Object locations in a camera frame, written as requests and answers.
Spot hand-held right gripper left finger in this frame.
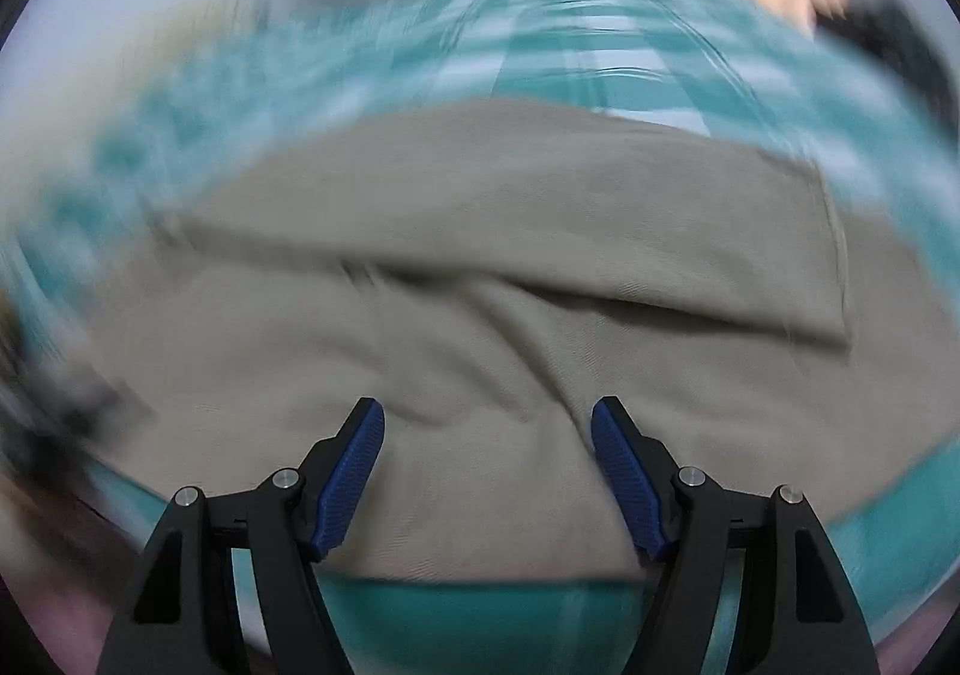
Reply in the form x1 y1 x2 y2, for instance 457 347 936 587
96 397 386 675

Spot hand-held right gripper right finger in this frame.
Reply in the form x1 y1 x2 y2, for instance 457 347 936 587
590 396 881 675

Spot beige pants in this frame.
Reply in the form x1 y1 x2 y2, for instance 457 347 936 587
71 96 950 584

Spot teal checkered bed sheet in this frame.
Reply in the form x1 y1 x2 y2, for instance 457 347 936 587
0 0 960 675

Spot dark object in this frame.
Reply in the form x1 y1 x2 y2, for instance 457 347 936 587
814 0 957 121

